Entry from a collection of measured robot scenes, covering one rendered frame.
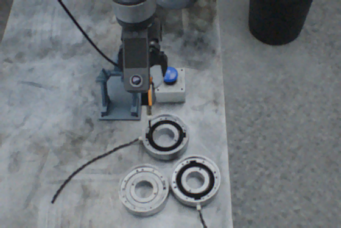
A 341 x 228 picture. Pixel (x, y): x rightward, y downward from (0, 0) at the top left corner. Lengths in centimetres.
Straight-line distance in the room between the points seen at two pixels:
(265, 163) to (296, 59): 59
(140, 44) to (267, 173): 118
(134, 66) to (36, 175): 38
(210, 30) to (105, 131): 40
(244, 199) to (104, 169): 92
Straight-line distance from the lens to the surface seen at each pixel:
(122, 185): 89
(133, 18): 71
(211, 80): 105
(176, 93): 98
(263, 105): 198
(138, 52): 74
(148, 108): 89
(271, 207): 176
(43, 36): 123
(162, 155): 90
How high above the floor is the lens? 164
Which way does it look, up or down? 58 degrees down
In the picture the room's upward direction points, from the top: 7 degrees counter-clockwise
